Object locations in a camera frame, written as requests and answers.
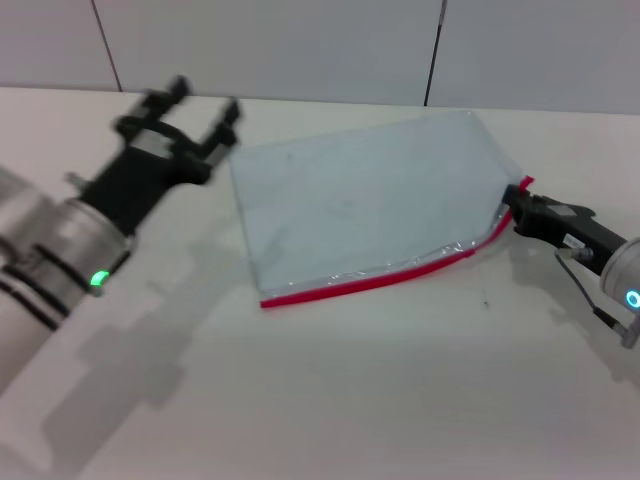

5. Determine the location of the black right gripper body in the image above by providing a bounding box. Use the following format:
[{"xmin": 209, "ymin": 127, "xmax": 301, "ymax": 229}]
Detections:
[{"xmin": 518, "ymin": 193, "xmax": 627, "ymax": 275}]

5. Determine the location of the clear document bag red zipper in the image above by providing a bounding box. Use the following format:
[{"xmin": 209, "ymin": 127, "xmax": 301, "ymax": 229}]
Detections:
[{"xmin": 227, "ymin": 109, "xmax": 536, "ymax": 312}]

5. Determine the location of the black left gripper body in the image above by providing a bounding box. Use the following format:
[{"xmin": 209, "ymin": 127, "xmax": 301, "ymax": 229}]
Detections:
[{"xmin": 81, "ymin": 115, "xmax": 212, "ymax": 235}]

